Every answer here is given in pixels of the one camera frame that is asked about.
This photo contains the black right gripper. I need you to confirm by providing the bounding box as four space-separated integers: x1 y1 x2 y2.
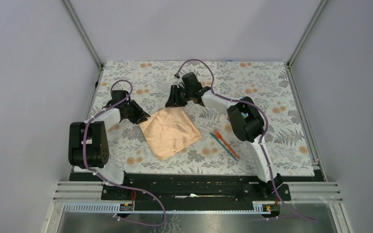
165 85 192 108

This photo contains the peach satin napkin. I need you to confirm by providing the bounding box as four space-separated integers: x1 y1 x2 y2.
140 107 202 160

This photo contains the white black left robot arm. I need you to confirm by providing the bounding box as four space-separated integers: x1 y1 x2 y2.
68 90 150 200

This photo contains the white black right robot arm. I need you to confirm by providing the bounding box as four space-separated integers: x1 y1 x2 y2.
165 72 282 200

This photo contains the floral patterned table mat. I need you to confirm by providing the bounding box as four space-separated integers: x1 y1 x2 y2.
91 61 314 177

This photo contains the orange plastic fork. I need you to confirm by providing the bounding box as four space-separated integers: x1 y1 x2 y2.
214 130 240 159

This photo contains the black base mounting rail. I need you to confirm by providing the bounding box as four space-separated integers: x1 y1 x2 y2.
69 173 291 212

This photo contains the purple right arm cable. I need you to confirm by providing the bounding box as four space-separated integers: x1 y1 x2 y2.
174 59 318 222

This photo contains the left aluminium frame post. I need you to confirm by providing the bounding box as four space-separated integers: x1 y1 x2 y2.
60 0 104 69

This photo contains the aluminium frame post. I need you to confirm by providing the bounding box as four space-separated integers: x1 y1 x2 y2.
60 0 104 69
287 0 329 67

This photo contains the right aluminium frame post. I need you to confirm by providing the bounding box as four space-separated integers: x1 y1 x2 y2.
287 0 329 67

